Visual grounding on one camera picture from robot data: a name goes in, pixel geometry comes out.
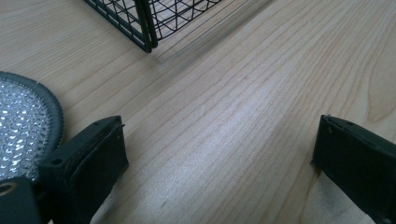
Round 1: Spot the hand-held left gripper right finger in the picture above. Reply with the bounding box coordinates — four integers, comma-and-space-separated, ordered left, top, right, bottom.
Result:
311, 114, 396, 224

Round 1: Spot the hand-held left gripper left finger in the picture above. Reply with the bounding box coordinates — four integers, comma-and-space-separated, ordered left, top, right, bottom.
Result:
37, 115, 130, 224

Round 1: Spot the round silver quilted mat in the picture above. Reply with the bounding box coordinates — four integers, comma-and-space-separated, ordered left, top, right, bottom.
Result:
0, 71, 64, 182

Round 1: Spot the black wire basket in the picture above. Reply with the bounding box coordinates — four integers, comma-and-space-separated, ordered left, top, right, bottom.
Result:
83, 0, 224, 54

